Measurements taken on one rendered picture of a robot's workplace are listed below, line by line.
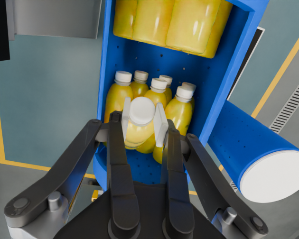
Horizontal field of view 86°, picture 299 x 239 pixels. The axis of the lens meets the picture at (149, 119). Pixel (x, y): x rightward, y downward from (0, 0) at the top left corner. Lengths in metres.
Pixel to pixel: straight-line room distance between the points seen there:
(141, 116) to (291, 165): 0.68
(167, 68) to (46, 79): 1.34
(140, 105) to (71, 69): 1.39
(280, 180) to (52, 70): 1.69
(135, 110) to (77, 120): 1.54
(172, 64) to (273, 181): 0.61
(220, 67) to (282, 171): 0.52
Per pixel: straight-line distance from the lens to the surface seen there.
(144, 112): 0.23
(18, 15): 0.64
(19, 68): 1.80
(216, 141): 0.90
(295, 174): 0.87
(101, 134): 0.16
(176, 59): 0.52
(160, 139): 0.18
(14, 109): 1.99
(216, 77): 0.45
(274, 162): 0.76
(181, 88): 0.38
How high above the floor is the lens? 1.47
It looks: 64 degrees down
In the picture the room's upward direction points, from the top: 173 degrees clockwise
